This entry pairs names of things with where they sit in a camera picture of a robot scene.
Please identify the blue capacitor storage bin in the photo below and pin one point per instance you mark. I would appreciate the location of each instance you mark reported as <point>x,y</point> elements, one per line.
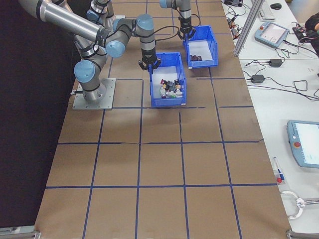
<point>202,64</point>

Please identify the blue push-button storage bin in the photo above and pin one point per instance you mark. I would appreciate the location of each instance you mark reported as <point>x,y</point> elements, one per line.
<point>167,102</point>

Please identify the black sleeved person forearm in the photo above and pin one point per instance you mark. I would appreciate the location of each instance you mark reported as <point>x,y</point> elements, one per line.
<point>312,21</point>

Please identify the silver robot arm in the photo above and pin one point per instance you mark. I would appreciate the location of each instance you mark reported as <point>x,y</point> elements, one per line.
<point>183,6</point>
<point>69,22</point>

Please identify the pile of push button switches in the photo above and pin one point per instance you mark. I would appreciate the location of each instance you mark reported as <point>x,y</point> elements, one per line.
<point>164,74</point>

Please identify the white foam bin liner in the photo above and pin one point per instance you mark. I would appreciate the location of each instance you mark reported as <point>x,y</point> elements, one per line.
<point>199,48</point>

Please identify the red mushroom emergency stop button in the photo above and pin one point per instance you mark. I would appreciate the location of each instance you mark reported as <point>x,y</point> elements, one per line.
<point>162,81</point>

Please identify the white computer keyboard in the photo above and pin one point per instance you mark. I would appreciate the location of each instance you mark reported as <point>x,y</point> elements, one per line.
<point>266,11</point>

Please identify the grey blue teach pendant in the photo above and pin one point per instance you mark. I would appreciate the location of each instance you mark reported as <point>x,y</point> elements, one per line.
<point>271,33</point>
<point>306,142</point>

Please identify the black power adapter brick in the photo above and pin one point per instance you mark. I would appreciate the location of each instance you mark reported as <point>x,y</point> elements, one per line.
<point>258,78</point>
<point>276,62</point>

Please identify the black computer mouse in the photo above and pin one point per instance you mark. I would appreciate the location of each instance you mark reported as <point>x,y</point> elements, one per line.
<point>275,6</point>

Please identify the white side table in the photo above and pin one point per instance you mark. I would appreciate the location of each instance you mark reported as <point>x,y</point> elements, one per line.
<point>274,112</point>

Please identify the white blue marker pen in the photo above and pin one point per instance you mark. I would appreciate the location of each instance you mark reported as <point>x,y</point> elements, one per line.
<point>277,167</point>

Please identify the small red capped item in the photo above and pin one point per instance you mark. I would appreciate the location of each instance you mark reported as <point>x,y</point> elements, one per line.
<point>280,179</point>

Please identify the silver metal locking clamp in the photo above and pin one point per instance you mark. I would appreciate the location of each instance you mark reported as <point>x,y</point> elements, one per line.
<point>302,202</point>

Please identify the yellow push button switch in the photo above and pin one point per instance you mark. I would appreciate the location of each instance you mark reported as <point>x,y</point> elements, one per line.
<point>165,86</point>

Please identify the black knob selector switch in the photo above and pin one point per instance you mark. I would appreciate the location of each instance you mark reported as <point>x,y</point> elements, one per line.
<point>177,82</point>

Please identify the dark red push button switch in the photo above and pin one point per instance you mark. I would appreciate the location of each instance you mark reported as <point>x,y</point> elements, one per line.
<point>162,93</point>

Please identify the white green switch block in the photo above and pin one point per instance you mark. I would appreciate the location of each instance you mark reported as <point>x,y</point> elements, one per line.
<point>172,94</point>

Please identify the silver button white switch block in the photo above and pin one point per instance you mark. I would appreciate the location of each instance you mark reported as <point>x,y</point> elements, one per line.
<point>179,93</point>

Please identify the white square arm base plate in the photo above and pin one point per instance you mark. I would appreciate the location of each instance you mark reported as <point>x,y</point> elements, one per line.
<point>120,16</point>
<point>107,99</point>

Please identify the aluminium profile post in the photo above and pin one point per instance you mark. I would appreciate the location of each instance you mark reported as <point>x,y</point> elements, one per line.
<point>246,27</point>

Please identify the black frame cover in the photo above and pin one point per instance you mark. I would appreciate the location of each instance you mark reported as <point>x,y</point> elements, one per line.
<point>25,124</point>

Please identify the grey metal frame bar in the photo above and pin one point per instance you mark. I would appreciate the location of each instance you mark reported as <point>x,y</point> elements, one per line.
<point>25,234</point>
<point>304,235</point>

